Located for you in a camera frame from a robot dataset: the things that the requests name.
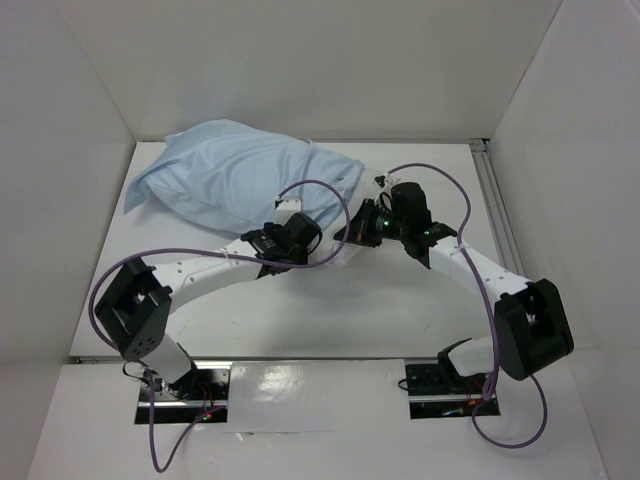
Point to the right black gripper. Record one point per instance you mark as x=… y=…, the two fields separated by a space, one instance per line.
x=357 y=227

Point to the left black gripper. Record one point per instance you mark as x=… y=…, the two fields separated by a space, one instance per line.
x=301 y=257

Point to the light blue pillowcase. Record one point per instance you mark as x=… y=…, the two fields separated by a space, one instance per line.
x=226 y=176

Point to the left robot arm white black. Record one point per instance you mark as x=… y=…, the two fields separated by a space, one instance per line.
x=135 y=307

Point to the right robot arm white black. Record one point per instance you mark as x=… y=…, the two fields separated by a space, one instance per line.
x=529 y=328

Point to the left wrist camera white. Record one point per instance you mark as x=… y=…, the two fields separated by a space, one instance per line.
x=285 y=208

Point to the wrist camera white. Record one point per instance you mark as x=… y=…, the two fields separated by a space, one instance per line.
x=285 y=208
x=385 y=181

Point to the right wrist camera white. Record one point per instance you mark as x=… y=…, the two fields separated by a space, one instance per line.
x=385 y=181

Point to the aluminium rail frame right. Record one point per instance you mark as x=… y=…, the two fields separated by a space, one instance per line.
x=496 y=209

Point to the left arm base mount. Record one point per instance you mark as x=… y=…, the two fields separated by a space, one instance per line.
x=206 y=395

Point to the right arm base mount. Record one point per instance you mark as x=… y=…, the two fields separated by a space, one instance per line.
x=435 y=391

